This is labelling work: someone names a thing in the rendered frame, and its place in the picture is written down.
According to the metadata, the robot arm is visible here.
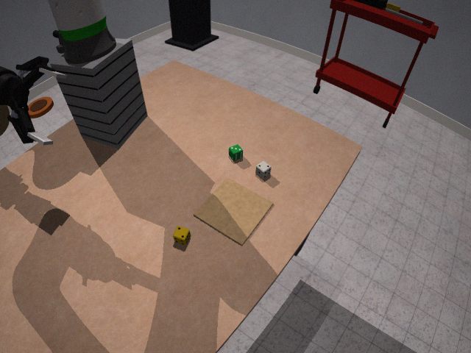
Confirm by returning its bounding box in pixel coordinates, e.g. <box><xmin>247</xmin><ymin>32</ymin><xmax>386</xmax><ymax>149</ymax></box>
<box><xmin>48</xmin><ymin>0</ymin><xmax>116</xmax><ymax>64</ymax></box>

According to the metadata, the green die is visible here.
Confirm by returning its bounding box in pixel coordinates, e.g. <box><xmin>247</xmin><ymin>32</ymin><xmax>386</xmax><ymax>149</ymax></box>
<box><xmin>229</xmin><ymin>144</ymin><xmax>243</xmax><ymax>161</ymax></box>

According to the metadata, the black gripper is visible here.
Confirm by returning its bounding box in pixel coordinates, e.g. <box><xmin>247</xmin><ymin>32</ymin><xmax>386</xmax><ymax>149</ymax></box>
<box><xmin>0</xmin><ymin>56</ymin><xmax>67</xmax><ymax>145</ymax></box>

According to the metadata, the tan flat mat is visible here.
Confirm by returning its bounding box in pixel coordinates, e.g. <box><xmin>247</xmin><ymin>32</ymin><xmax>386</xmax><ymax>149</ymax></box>
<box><xmin>194</xmin><ymin>177</ymin><xmax>273</xmax><ymax>245</ymax></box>

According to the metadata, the yellow die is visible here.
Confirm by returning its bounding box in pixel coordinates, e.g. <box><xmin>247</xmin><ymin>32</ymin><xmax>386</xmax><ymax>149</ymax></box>
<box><xmin>173</xmin><ymin>226</ymin><xmax>191</xmax><ymax>246</ymax></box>

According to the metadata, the grey die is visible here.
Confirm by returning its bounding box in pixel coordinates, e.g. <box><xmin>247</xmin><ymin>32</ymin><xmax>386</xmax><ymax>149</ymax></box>
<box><xmin>255</xmin><ymin>161</ymin><xmax>272</xmax><ymax>179</ymax></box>

